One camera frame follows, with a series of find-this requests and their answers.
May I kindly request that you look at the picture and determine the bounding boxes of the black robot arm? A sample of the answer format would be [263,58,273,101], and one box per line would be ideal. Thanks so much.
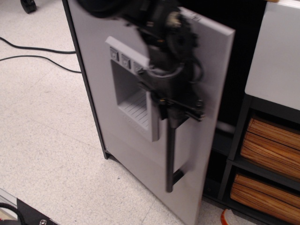
[79,0,203,129]

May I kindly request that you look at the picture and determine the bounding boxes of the lower wooden drawer bin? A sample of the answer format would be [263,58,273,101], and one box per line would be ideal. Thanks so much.
[230,173,300,225]

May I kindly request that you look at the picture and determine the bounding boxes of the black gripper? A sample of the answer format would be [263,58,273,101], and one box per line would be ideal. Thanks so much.
[137,67,204,128]

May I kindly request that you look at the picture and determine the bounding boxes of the black braided cable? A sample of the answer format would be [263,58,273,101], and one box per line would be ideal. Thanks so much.
[0,202,28,225]

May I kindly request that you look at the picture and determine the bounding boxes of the white toy sink front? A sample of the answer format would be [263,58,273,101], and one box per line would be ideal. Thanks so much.
[245,0,300,110]

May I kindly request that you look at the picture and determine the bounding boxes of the black caster wheel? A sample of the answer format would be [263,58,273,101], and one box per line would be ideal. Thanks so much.
[20,0,37,14]

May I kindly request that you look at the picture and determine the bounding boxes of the black floor cable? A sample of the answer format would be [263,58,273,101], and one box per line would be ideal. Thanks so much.
[0,55,82,73]
[0,37,76,54]

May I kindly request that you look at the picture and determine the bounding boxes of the black floor cable lower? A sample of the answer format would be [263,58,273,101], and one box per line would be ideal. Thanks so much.
[0,55,82,73]

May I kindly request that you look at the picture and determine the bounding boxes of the black bar door handle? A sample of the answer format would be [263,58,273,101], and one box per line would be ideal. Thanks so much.
[165,119,185,193]

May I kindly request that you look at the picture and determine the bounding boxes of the grey toy fridge door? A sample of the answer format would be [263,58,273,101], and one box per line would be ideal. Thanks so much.
[63,0,235,225]

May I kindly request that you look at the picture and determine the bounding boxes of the black floor cable upper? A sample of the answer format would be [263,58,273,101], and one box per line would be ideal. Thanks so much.
[0,37,76,54]

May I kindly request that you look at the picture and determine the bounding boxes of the aluminium rail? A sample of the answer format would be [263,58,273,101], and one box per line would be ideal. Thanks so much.
[0,188,17,208]

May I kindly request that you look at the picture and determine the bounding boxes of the orange white object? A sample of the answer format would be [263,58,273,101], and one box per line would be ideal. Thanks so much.
[220,209,239,225]

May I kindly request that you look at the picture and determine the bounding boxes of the wooden drawer bin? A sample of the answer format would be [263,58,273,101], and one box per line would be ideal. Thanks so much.
[230,173,300,225]
[240,116,300,180]

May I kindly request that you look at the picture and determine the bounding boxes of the dark grey fridge cabinet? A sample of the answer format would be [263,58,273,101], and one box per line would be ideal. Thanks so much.
[63,0,300,225]

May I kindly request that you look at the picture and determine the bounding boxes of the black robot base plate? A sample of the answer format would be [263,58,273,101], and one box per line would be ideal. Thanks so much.
[16,199,58,225]

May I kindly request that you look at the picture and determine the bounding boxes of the upper wooden drawer bin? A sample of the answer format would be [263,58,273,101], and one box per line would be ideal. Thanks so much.
[240,116,300,180]

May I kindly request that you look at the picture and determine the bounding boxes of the grey water dispenser panel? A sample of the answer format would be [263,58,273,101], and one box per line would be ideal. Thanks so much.
[105,36,159,142]

